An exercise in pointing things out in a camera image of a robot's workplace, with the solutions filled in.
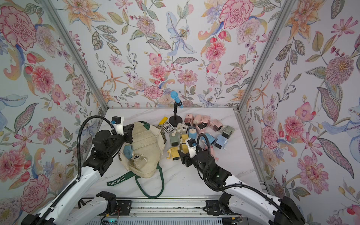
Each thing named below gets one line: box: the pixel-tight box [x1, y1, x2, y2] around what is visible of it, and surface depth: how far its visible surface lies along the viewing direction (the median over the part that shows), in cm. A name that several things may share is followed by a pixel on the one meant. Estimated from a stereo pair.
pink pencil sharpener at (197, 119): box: [193, 114, 203, 126], surface depth 106 cm
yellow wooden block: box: [158, 116, 169, 126], surface depth 116 cm
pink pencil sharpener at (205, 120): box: [201, 115, 211, 128], surface depth 109 cm
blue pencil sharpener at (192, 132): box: [188, 126, 197, 140], surface depth 100 cm
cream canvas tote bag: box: [106, 120, 167, 199], surface depth 90 cm
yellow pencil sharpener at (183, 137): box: [181, 134, 189, 144], surface depth 100 cm
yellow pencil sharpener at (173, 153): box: [166, 146, 180, 161], surface depth 92 cm
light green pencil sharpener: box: [169, 132, 180, 147], surface depth 97 cm
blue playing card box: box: [162, 121, 175, 134], surface depth 109 cm
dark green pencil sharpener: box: [220, 125, 235, 139], surface depth 103 cm
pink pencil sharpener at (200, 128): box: [195, 122, 207, 135], surface depth 102 cm
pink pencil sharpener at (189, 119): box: [184, 113, 195, 127], surface depth 109 cm
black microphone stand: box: [168, 100, 183, 128], surface depth 112 cm
